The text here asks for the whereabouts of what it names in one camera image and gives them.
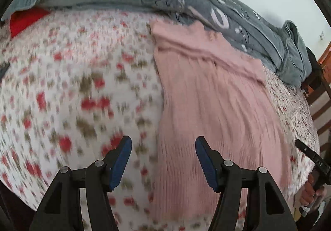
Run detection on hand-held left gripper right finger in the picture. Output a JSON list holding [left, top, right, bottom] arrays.
[[196, 136, 298, 231]]

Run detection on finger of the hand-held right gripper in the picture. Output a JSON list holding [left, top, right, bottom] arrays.
[[295, 139, 315, 160]]

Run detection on person's right hand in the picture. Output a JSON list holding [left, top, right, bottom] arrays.
[[300, 173, 324, 208]]

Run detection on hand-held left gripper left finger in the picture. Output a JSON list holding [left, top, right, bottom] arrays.
[[28, 136, 132, 231]]

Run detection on wooden chair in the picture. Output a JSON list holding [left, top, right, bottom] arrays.
[[301, 42, 331, 144]]

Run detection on pink knitted sweater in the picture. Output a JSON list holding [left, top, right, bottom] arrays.
[[149, 19, 293, 224]]

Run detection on floral bed sheet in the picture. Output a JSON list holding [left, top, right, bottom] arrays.
[[0, 9, 321, 231]]

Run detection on red cloth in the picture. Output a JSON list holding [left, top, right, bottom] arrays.
[[10, 8, 51, 38]]

